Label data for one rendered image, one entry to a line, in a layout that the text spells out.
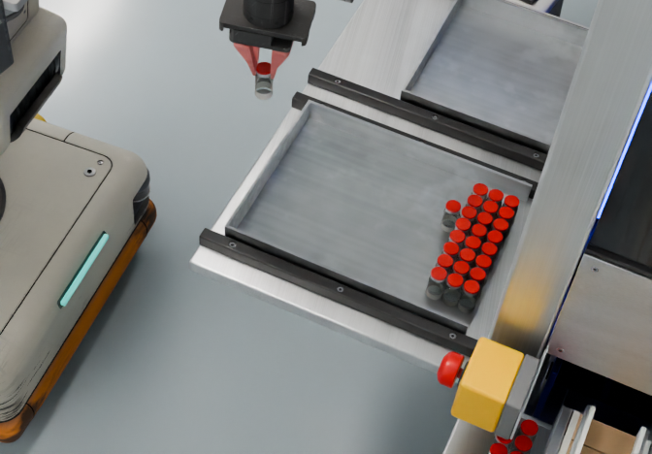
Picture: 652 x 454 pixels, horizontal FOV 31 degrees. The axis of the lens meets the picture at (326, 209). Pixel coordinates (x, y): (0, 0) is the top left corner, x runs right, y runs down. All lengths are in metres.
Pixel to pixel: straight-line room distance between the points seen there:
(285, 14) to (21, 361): 1.09
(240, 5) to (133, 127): 1.56
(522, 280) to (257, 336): 1.32
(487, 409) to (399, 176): 0.46
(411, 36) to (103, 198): 0.82
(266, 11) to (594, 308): 0.48
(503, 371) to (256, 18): 0.48
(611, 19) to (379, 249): 0.66
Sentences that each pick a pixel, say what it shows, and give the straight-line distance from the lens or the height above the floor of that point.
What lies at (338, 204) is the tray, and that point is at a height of 0.88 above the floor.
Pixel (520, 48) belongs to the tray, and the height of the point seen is 0.88.
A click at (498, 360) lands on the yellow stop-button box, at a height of 1.03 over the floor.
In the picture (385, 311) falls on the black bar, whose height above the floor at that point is 0.90.
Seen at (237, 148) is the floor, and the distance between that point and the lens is 2.86.
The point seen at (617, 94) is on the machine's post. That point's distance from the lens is 1.07.
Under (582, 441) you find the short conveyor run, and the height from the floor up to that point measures 0.97.
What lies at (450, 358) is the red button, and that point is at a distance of 1.35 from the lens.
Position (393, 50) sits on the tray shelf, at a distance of 1.85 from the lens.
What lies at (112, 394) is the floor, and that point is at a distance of 2.48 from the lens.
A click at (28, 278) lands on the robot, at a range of 2.31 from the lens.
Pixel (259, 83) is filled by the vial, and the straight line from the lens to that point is 1.44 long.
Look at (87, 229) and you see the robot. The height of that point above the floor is 0.28.
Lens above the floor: 2.15
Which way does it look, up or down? 51 degrees down
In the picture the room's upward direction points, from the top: 6 degrees clockwise
